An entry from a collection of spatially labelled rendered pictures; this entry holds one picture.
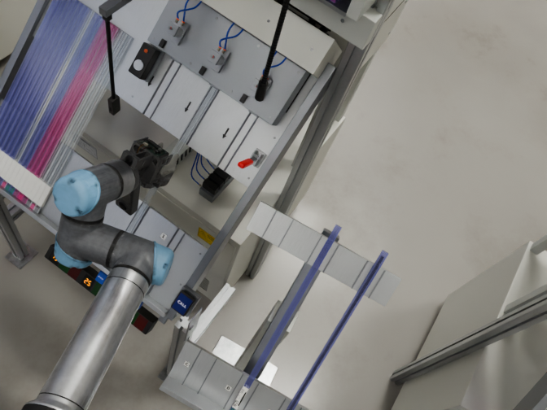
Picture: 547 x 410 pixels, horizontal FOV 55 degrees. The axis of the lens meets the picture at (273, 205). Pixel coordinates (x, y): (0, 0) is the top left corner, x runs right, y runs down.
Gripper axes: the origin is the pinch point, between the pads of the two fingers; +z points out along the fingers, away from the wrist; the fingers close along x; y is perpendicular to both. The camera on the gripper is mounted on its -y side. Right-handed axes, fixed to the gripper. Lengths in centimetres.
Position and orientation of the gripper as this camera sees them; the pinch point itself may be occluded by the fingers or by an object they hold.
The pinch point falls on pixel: (168, 164)
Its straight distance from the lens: 125.3
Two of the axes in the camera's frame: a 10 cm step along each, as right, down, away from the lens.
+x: -8.1, -5.7, 1.2
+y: 4.8, -7.7, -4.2
